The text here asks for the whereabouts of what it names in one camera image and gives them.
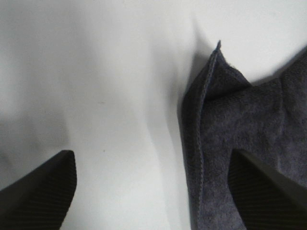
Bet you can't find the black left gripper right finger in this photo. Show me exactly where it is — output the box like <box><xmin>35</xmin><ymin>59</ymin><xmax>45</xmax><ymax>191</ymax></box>
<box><xmin>228</xmin><ymin>149</ymin><xmax>307</xmax><ymax>230</ymax></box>

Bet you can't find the dark grey towel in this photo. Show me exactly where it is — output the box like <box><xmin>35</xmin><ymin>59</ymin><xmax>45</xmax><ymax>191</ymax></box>
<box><xmin>181</xmin><ymin>46</ymin><xmax>307</xmax><ymax>230</ymax></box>

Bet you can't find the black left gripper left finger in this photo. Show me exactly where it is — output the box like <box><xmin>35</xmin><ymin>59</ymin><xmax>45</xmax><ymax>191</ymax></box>
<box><xmin>0</xmin><ymin>150</ymin><xmax>77</xmax><ymax>230</ymax></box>

